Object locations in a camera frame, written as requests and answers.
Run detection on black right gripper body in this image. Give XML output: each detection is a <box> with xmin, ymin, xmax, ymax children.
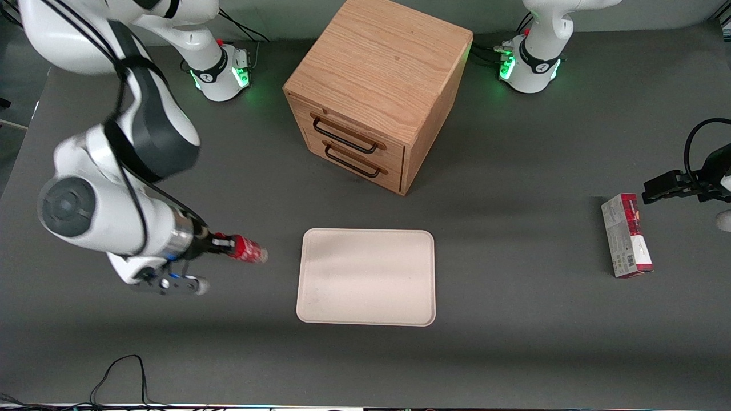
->
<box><xmin>187</xmin><ymin>225</ymin><xmax>218</xmax><ymax>261</ymax></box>

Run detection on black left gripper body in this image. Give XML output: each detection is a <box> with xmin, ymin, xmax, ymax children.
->
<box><xmin>694</xmin><ymin>145</ymin><xmax>731</xmax><ymax>202</ymax></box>

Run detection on red coke bottle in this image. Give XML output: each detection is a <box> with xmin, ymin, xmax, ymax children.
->
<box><xmin>216</xmin><ymin>232</ymin><xmax>270</xmax><ymax>265</ymax></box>

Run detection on cream plastic tray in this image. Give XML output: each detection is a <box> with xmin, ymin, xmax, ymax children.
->
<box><xmin>296</xmin><ymin>228</ymin><xmax>437</xmax><ymax>327</ymax></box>

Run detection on grey and red carton box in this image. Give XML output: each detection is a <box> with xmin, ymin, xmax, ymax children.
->
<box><xmin>600</xmin><ymin>193</ymin><xmax>654</xmax><ymax>279</ymax></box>

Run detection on wooden drawer front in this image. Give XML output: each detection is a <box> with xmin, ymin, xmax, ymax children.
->
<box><xmin>301</xmin><ymin>127</ymin><xmax>405</xmax><ymax>194</ymax></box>
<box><xmin>287</xmin><ymin>92</ymin><xmax>407</xmax><ymax>171</ymax></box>

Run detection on wooden drawer cabinet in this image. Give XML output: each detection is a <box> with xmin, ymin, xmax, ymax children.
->
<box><xmin>283</xmin><ymin>0</ymin><xmax>474</xmax><ymax>196</ymax></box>

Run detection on black looped gripper cable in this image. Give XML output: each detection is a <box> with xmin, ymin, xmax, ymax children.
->
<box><xmin>684</xmin><ymin>118</ymin><xmax>731</xmax><ymax>184</ymax></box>

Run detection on black cable on table edge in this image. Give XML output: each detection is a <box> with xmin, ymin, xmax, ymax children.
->
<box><xmin>0</xmin><ymin>354</ymin><xmax>178</xmax><ymax>411</ymax></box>

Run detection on black metal drawer handle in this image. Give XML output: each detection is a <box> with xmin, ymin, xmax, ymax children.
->
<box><xmin>311</xmin><ymin>113</ymin><xmax>387</xmax><ymax>155</ymax></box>
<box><xmin>323</xmin><ymin>140</ymin><xmax>389</xmax><ymax>179</ymax></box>

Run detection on black right arm base cables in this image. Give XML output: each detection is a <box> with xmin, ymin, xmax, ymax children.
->
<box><xmin>215</xmin><ymin>9</ymin><xmax>271</xmax><ymax>72</ymax></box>

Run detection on black arm base cables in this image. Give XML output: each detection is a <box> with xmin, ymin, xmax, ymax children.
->
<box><xmin>472</xmin><ymin>11</ymin><xmax>533</xmax><ymax>66</ymax></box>
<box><xmin>215</xmin><ymin>9</ymin><xmax>271</xmax><ymax>72</ymax></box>

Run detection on black left arm base cables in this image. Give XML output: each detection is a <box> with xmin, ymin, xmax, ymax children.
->
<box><xmin>472</xmin><ymin>11</ymin><xmax>533</xmax><ymax>66</ymax></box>

